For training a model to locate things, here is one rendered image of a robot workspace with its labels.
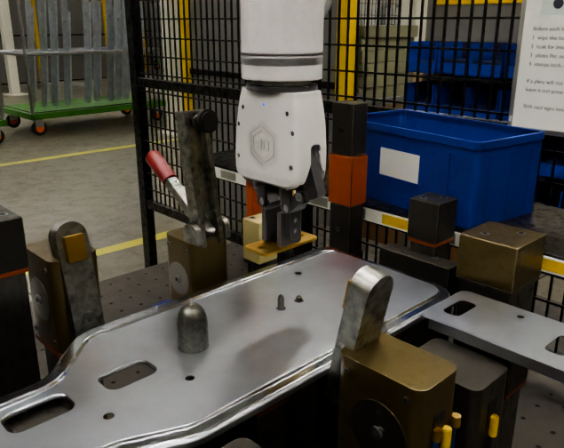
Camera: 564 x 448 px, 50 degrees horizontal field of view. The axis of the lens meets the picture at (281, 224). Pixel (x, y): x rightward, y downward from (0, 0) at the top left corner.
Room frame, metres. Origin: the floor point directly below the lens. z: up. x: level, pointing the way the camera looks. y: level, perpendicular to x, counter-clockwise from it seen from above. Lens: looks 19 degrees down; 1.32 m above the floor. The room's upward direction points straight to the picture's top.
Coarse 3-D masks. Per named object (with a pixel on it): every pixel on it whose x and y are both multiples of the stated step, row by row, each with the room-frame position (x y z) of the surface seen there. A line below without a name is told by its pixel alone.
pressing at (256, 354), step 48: (240, 288) 0.70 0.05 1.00; (288, 288) 0.70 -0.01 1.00; (336, 288) 0.70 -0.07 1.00; (432, 288) 0.70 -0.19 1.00; (96, 336) 0.58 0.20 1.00; (144, 336) 0.58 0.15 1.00; (240, 336) 0.58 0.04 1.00; (288, 336) 0.58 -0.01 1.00; (336, 336) 0.58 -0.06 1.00; (48, 384) 0.48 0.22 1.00; (96, 384) 0.49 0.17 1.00; (144, 384) 0.49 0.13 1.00; (192, 384) 0.49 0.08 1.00; (240, 384) 0.49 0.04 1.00; (288, 384) 0.49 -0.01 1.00; (0, 432) 0.42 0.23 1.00; (48, 432) 0.42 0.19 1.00; (96, 432) 0.42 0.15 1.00; (144, 432) 0.42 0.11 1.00; (192, 432) 0.42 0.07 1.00
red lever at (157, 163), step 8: (152, 152) 0.83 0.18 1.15; (152, 160) 0.82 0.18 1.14; (160, 160) 0.82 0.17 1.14; (152, 168) 0.82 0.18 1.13; (160, 168) 0.81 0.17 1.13; (168, 168) 0.81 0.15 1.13; (160, 176) 0.80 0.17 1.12; (168, 176) 0.80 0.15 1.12; (176, 176) 0.81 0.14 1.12; (168, 184) 0.79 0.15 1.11; (176, 184) 0.79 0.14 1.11; (176, 192) 0.78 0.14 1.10; (184, 192) 0.78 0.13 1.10; (184, 200) 0.77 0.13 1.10; (184, 208) 0.77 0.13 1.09; (208, 224) 0.75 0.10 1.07; (208, 232) 0.74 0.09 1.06
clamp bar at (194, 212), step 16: (176, 112) 0.76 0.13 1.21; (192, 112) 0.76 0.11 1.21; (208, 112) 0.74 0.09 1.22; (192, 128) 0.76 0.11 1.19; (208, 128) 0.73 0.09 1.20; (192, 144) 0.74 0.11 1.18; (208, 144) 0.76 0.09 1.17; (192, 160) 0.74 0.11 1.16; (208, 160) 0.76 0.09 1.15; (192, 176) 0.74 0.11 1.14; (208, 176) 0.76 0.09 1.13; (192, 192) 0.74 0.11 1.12; (208, 192) 0.76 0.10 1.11; (192, 208) 0.74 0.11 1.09; (208, 208) 0.75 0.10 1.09
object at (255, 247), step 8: (304, 232) 0.68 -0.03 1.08; (272, 240) 0.65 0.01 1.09; (304, 240) 0.65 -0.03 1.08; (312, 240) 0.65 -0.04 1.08; (248, 248) 0.62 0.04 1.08; (256, 248) 0.62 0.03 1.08; (264, 248) 0.63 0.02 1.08; (272, 248) 0.62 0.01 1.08; (280, 248) 0.62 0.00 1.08; (288, 248) 0.63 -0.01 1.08; (264, 256) 0.61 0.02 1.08
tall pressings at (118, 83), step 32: (64, 0) 7.98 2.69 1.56; (96, 0) 8.33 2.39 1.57; (32, 32) 7.57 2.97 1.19; (64, 32) 7.97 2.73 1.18; (96, 32) 8.31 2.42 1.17; (32, 64) 7.57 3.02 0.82; (64, 64) 7.97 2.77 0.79; (96, 64) 8.29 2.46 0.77; (128, 64) 8.57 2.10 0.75; (32, 96) 7.58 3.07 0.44; (64, 96) 7.96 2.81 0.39; (96, 96) 8.28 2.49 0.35; (128, 96) 8.54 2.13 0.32
